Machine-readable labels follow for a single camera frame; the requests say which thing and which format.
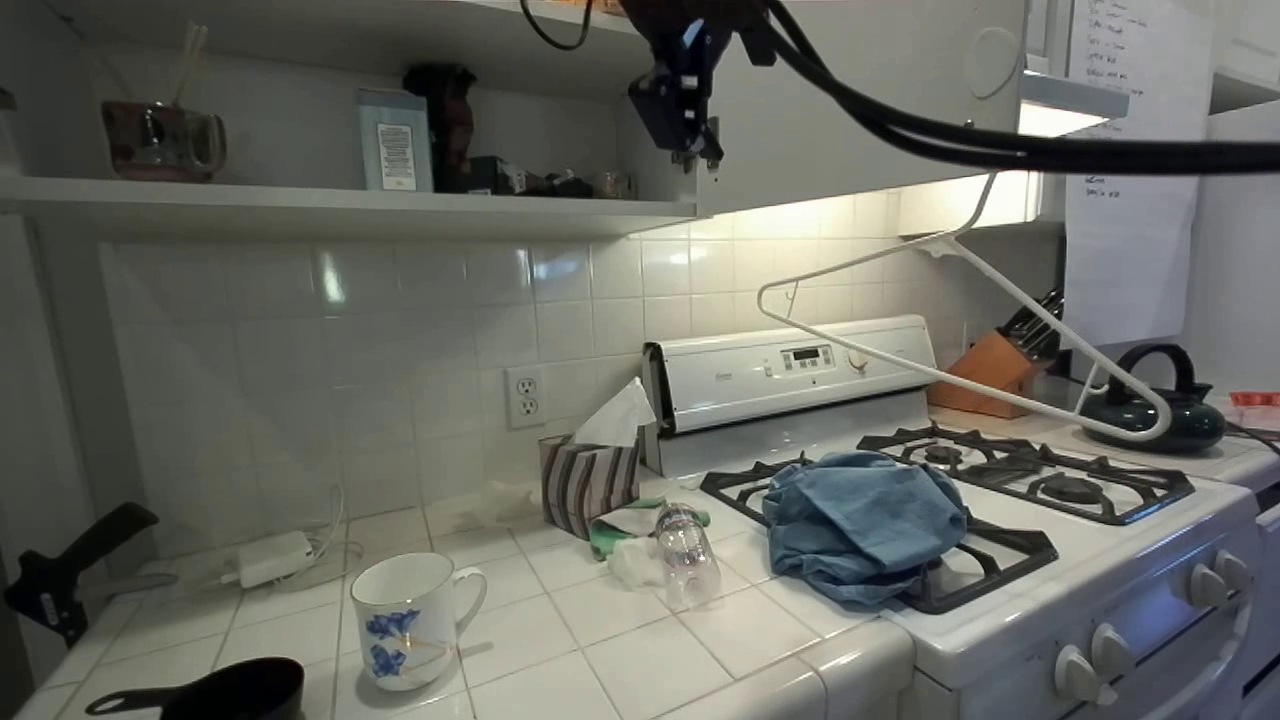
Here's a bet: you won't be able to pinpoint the black handled knives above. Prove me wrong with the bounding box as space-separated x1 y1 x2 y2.
995 286 1070 360

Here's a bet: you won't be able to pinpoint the wooden knife block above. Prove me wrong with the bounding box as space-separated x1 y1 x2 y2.
927 326 1042 421

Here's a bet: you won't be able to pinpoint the white mug blue flowers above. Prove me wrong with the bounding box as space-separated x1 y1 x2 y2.
349 549 490 694

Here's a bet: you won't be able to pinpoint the small dark jar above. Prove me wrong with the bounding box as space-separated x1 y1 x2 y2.
465 153 518 198

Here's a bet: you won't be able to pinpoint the white tissue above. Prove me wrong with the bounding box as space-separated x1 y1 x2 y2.
570 377 660 451

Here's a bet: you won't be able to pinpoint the small dark ornament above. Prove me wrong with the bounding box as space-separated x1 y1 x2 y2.
519 162 599 198

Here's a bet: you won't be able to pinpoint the white wall outlet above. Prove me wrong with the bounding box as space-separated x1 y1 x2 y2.
501 366 554 430

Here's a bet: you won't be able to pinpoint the white wall cabinet frame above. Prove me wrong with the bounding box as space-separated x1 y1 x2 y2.
0 0 703 246

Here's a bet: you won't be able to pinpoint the green plastic wrapper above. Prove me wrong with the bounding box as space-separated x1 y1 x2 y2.
583 494 678 562

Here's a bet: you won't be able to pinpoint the white range hood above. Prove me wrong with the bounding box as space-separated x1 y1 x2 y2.
1015 73 1134 138

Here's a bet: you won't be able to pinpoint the black burner grate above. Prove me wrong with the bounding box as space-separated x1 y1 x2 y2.
853 421 1201 527
695 451 1065 615

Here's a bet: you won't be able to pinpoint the white gas stove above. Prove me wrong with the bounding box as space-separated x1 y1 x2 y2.
635 313 1280 720

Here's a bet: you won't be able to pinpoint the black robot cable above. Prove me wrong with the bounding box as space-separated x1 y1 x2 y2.
760 0 1280 179

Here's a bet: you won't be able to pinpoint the white plastic clothes hanger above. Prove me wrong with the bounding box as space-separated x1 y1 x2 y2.
753 167 1176 449

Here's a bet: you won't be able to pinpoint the blue cloth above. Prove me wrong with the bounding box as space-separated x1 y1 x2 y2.
760 449 975 615

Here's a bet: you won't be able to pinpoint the white handwritten paper sheet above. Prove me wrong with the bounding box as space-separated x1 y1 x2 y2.
1059 0 1219 351

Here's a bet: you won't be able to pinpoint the dark brown figurine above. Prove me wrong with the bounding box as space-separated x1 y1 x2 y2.
399 60 482 196

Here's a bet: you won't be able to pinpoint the brown glazed mug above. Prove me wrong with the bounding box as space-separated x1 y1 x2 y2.
102 92 234 183

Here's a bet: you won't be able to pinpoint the small black pan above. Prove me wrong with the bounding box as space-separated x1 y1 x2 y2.
79 650 308 720

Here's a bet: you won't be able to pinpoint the light blue labelled box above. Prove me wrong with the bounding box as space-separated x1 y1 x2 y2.
357 88 437 196

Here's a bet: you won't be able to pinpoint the white stove knob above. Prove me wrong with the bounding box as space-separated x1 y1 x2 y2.
1089 615 1140 679
1050 641 1094 706
1214 544 1258 595
1186 554 1233 611

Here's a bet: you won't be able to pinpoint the white power adapter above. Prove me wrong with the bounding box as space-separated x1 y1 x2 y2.
215 527 319 595

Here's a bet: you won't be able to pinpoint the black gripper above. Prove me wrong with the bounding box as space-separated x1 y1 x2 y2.
626 0 738 172

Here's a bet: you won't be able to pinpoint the black clamp mount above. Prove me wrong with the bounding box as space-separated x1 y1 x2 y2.
0 498 161 650

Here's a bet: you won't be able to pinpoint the black kettle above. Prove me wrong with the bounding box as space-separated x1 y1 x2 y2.
1073 340 1233 460

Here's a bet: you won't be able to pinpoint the small white wall cabinet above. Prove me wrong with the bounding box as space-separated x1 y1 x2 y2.
891 172 1070 241

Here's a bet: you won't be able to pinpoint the thin sticks in mug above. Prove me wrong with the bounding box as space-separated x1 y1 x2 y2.
166 17 215 112

